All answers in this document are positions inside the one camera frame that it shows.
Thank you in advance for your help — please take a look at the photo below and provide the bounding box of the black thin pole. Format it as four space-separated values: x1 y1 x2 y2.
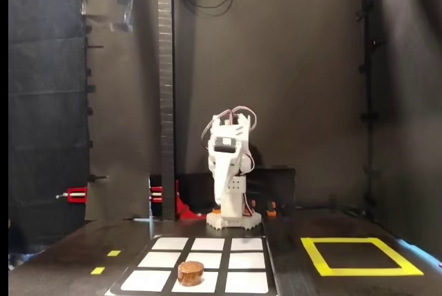
355 0 380 223

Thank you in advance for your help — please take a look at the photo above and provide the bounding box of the pink white servo cable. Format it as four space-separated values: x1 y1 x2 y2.
201 105 258 150

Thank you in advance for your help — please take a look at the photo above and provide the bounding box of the white grid sheet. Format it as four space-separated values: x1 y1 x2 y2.
105 235 279 296

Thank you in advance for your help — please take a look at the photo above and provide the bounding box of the red corner bracket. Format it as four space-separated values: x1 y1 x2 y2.
175 179 207 221

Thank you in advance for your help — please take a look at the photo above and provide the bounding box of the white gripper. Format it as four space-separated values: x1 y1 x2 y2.
207 132 251 206

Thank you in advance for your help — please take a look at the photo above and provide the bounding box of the yellow tape square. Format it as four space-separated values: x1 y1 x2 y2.
300 237 425 277

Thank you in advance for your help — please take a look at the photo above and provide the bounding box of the black vertical post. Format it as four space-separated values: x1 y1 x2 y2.
157 0 177 221

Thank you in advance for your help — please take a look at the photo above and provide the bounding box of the brown cylinder block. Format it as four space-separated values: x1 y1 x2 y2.
177 260 205 287

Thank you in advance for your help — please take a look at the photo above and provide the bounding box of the dark paper panel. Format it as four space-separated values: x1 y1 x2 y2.
81 0 163 221

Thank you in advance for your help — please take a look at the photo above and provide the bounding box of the black hanging cable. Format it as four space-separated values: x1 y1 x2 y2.
173 0 235 18

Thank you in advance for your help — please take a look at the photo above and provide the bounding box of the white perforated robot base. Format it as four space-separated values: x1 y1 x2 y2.
206 210 262 232

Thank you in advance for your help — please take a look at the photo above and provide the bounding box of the black fabric curtain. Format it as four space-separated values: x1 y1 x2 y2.
8 0 89 252

